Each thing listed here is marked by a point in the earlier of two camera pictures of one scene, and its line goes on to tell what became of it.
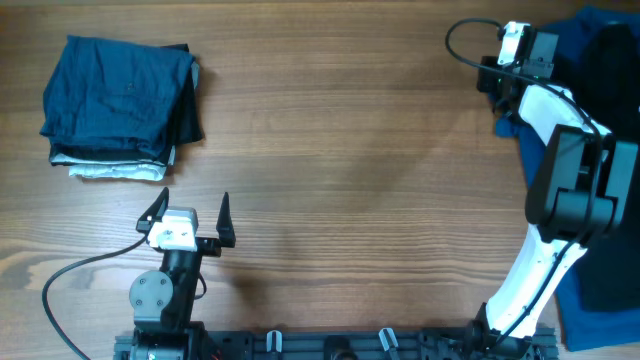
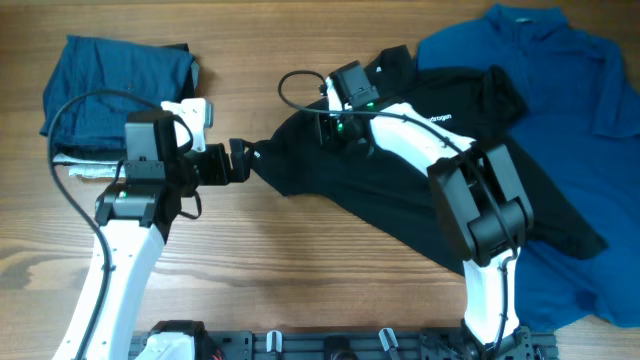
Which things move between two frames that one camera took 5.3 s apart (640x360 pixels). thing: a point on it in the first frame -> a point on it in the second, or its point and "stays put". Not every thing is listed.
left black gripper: x=210 y=246 -> x=219 y=173
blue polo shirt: x=582 y=328 -> x=581 y=129
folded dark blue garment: x=111 y=93 stays put
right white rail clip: x=392 y=337 stays put
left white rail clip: x=279 y=341 stays put
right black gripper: x=485 y=80 -> x=325 y=136
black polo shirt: x=599 y=68 -> x=385 y=189
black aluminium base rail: x=343 y=344 stays put
